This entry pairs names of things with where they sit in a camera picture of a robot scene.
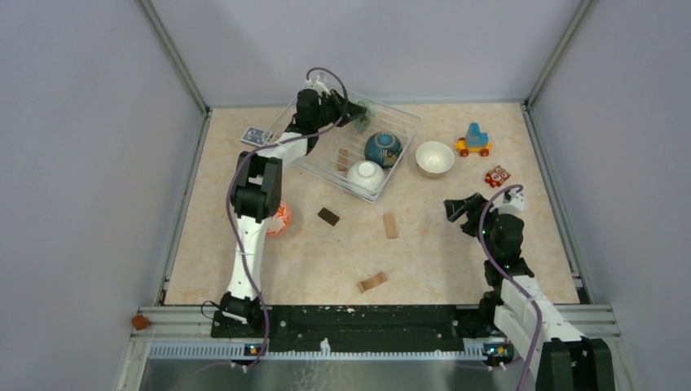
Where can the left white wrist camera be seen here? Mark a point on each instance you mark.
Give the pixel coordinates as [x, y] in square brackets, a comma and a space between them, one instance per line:
[317, 85]

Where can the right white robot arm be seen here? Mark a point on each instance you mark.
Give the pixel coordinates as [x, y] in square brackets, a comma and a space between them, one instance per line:
[557, 354]

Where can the white ceramic bowl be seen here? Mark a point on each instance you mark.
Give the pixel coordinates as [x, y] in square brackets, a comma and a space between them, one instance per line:
[366, 175]

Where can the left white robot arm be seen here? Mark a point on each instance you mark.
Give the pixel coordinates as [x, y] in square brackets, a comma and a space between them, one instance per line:
[254, 195]

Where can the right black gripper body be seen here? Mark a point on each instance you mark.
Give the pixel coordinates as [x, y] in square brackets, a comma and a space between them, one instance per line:
[491, 248]

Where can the white wire dish rack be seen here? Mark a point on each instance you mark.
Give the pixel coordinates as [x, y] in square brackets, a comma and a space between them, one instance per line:
[343, 138]

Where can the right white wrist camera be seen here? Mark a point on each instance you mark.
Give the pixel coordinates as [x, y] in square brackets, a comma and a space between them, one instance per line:
[513, 202]

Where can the small orange block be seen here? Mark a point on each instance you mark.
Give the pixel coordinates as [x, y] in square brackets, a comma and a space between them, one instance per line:
[140, 322]

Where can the light green ceramic bowl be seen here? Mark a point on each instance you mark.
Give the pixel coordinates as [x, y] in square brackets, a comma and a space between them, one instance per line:
[362, 122]

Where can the dark brown block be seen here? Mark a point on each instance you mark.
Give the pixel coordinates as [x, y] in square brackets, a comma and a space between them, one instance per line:
[328, 216]

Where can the beige ceramic bowl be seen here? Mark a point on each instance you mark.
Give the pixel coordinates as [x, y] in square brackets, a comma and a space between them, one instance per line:
[434, 159]

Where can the red owl toy block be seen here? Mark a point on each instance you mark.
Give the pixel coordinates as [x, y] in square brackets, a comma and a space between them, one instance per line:
[497, 176]

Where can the light wooden block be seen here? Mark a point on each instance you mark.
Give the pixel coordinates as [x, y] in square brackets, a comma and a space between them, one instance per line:
[391, 227]

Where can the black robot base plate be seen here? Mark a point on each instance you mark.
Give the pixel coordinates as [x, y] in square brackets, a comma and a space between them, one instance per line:
[360, 328]

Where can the orange patterned white bowl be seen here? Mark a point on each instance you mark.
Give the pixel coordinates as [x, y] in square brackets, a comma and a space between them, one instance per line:
[281, 220]

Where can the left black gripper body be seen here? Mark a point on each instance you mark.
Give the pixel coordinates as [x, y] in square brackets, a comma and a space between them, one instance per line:
[314, 121]

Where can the wooden block in rack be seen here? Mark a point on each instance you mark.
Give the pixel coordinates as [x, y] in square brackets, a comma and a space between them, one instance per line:
[343, 160]

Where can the dark teal patterned bowl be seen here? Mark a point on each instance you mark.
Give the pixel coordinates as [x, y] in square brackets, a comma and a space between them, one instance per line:
[383, 148]

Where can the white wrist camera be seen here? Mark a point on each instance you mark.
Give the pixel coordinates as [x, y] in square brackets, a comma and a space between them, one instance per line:
[317, 85]
[513, 202]

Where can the notched wooden block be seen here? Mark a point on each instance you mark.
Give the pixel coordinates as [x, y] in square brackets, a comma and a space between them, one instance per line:
[372, 282]

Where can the blue yellow toy train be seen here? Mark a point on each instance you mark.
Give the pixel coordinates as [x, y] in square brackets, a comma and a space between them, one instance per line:
[474, 141]

